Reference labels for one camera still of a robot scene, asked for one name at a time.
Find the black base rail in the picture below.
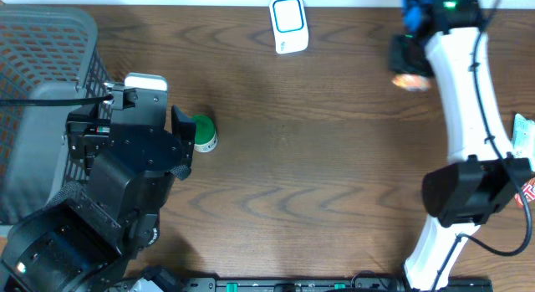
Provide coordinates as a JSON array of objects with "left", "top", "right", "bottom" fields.
[{"left": 108, "top": 276, "right": 494, "bottom": 292}]

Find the small orange tissue pack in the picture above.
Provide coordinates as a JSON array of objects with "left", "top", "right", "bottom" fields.
[{"left": 392, "top": 74, "right": 431, "bottom": 91}]

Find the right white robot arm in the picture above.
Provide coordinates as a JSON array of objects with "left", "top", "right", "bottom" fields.
[{"left": 390, "top": 0, "right": 532, "bottom": 291}]

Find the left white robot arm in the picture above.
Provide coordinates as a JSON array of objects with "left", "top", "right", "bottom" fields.
[{"left": 1, "top": 85, "right": 196, "bottom": 291}]

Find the grey plastic shopping basket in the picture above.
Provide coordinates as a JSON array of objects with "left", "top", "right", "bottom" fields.
[{"left": 0, "top": 4, "right": 114, "bottom": 226}]

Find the green lid jar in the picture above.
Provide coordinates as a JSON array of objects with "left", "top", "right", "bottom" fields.
[{"left": 192, "top": 115, "right": 218, "bottom": 153}]

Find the orange Top chocolate bar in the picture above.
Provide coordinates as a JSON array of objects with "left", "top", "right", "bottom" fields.
[{"left": 514, "top": 177, "right": 535, "bottom": 207}]

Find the light blue wipes packet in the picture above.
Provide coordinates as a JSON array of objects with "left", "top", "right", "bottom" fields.
[{"left": 512, "top": 113, "right": 534, "bottom": 159}]

